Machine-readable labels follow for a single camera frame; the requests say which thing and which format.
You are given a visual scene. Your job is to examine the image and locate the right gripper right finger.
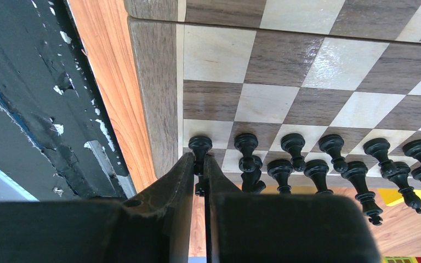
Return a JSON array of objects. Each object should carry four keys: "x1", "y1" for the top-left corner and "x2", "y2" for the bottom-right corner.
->
[{"x1": 203, "y1": 156, "x2": 381, "y2": 262}]

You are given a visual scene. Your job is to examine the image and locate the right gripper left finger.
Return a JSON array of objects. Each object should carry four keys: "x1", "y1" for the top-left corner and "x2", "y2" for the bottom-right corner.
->
[{"x1": 0, "y1": 153, "x2": 195, "y2": 262}]

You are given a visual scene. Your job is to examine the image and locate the black pawn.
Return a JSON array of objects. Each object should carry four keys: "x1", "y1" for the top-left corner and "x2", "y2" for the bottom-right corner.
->
[{"x1": 188, "y1": 135, "x2": 212, "y2": 197}]

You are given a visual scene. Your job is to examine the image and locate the wooden chess board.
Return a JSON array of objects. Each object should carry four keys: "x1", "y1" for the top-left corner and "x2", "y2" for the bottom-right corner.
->
[{"x1": 125, "y1": 1, "x2": 421, "y2": 191}]

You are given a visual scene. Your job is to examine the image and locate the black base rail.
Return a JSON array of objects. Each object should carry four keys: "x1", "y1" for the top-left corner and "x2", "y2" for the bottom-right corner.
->
[{"x1": 0, "y1": 1, "x2": 136, "y2": 201}]

